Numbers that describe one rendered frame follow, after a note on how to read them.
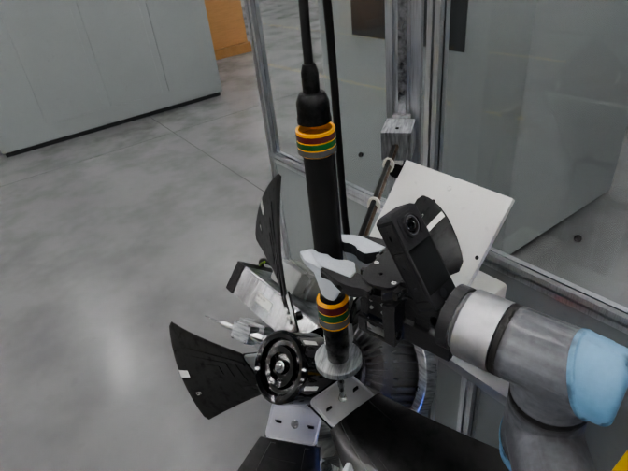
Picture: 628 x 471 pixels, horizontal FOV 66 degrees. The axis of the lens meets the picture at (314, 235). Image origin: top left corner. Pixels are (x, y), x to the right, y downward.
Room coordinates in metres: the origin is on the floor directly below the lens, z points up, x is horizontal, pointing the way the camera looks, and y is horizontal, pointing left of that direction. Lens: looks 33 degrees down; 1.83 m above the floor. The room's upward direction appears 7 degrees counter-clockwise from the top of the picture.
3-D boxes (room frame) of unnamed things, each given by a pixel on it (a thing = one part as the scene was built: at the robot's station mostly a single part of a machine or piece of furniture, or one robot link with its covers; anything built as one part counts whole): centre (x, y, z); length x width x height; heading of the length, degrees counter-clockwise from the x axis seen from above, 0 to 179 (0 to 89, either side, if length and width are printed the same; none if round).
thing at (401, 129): (1.09, -0.23, 1.36); 0.10 x 0.07 x 0.08; 160
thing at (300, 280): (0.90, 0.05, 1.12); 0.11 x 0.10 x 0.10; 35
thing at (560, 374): (0.30, -0.22, 1.45); 0.11 x 0.08 x 0.09; 45
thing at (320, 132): (0.50, -0.01, 1.62); 0.04 x 0.04 x 0.03
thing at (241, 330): (0.79, 0.18, 1.08); 0.07 x 0.04 x 0.06; 45
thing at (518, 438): (0.29, -0.21, 1.36); 0.11 x 0.08 x 0.11; 168
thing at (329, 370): (0.51, -0.02, 1.32); 0.09 x 0.07 x 0.10; 160
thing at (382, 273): (0.42, -0.10, 1.45); 0.12 x 0.08 x 0.09; 45
